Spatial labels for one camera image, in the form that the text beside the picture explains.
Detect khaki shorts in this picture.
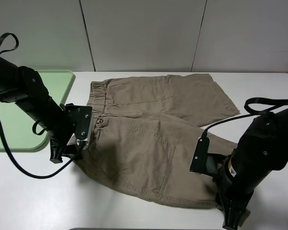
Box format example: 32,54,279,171
76,74,240,209

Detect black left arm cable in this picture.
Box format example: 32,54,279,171
0,33,84,179

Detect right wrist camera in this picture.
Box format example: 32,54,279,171
190,137,222,177

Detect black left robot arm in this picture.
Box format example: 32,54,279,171
0,57,93,163

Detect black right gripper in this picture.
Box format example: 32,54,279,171
215,175,254,229

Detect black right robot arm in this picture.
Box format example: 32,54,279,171
216,109,288,230

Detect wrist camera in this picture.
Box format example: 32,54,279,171
74,106,94,150
190,137,222,177

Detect green plastic tray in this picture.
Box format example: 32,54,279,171
0,70,75,152

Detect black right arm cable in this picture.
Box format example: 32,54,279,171
201,96,288,139

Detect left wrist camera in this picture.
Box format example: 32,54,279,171
74,106,94,150

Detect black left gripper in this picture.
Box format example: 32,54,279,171
49,103,81,163

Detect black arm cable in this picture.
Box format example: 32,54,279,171
0,33,84,179
201,96,288,139

